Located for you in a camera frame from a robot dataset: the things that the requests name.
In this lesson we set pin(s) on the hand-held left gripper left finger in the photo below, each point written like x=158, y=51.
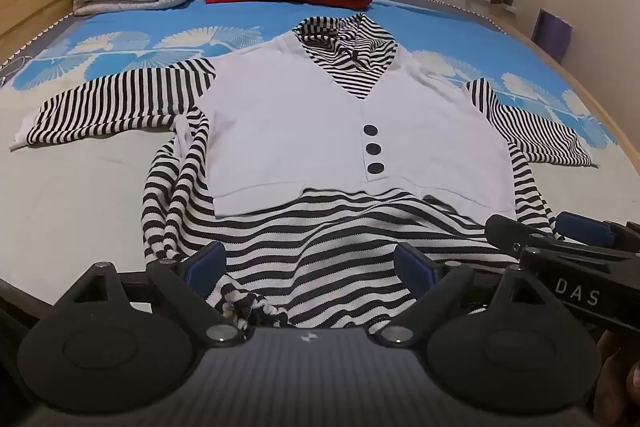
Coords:
x=204, y=266

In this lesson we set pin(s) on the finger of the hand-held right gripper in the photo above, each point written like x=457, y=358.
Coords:
x=515, y=231
x=585, y=229

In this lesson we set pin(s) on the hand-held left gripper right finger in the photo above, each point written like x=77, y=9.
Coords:
x=412, y=268

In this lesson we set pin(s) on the striped dress with white vest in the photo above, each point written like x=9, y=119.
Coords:
x=280, y=117

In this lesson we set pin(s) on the person's right hand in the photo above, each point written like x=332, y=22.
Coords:
x=620, y=377

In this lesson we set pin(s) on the blue floral bed sheet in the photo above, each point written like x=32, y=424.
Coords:
x=75, y=187

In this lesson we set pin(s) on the purple box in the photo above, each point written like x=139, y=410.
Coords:
x=552, y=36

